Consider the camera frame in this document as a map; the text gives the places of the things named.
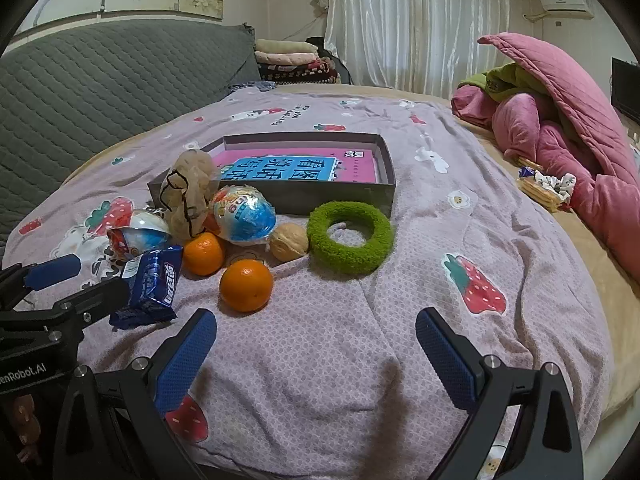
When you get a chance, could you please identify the grey cardboard box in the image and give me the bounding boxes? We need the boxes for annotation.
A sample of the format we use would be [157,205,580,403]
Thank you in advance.
[147,132,397,217]

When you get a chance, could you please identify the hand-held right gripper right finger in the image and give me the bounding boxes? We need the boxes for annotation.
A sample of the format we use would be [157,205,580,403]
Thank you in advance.
[416,307,586,480]

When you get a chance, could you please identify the white air conditioner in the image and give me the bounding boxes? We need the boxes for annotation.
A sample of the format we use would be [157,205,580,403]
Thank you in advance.
[540,0,596,15]

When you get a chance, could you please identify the green cloth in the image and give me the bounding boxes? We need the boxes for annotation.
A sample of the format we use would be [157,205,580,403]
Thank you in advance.
[459,62,551,103]

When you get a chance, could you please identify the blue cookie packet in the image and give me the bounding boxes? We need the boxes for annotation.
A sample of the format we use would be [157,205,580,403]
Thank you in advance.
[109,245,185,331]

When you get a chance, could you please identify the pink book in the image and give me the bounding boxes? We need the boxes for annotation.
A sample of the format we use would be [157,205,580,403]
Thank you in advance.
[210,146,386,184]

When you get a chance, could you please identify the orange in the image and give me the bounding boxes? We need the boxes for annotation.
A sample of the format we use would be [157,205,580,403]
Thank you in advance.
[181,232,226,277]
[219,258,275,314]

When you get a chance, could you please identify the small toy egg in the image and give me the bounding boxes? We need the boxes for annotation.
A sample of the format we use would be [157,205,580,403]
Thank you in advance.
[106,210,173,262]

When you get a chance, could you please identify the black bag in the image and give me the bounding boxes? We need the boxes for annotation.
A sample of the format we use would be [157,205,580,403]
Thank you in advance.
[305,36,353,86]

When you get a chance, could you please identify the white curtain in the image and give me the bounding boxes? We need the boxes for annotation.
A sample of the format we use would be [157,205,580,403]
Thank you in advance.
[324,0,511,98]

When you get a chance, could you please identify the stack of folded blankets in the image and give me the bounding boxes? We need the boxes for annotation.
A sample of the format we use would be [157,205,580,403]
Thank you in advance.
[254,39,341,86]

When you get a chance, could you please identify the grey quilted headboard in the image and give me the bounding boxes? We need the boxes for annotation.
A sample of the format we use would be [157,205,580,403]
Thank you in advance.
[0,19,261,246]

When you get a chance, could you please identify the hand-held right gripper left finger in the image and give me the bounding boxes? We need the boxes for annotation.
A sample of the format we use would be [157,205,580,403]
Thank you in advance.
[52,308,218,480]

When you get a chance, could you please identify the walnut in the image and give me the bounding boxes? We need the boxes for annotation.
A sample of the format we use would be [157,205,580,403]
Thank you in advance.
[269,223,309,262]

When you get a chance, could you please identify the large toy egg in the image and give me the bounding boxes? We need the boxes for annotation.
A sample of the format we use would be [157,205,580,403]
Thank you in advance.
[209,185,277,247]

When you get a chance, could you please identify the pink quilt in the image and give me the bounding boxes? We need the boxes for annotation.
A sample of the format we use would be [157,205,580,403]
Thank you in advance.
[451,32,640,295]

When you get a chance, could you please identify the dark patterned cloth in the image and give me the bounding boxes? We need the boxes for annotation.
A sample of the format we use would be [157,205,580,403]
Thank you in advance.
[227,79,276,94]

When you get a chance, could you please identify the beige plastic bag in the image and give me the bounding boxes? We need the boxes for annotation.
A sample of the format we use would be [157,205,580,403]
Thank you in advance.
[161,149,221,241]

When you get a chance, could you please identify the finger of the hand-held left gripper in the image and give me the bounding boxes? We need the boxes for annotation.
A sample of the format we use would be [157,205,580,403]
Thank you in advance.
[0,276,132,347]
[0,254,82,311]

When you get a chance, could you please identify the green fuzzy ring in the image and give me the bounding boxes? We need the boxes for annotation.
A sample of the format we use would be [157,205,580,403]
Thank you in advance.
[306,201,395,277]

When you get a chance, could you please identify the black television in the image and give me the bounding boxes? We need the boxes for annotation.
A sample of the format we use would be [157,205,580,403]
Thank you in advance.
[611,57,640,126]

